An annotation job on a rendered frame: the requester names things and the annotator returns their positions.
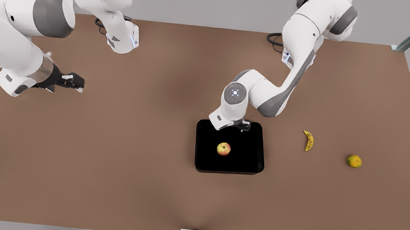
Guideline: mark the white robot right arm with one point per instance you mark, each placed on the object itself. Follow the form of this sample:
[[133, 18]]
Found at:
[[15, 16]]

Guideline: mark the yellow spotted banana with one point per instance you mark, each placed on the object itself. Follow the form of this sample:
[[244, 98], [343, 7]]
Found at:
[[309, 141]]

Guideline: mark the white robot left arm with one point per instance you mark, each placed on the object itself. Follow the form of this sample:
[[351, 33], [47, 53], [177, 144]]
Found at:
[[303, 33]]

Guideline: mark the yellow green orange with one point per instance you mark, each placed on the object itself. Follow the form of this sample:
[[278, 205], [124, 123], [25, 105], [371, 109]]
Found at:
[[354, 161]]

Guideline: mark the red yellow apple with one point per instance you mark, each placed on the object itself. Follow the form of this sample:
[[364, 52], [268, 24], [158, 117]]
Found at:
[[224, 149]]

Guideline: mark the black square tray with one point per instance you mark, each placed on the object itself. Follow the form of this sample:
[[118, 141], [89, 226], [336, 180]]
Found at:
[[238, 161]]

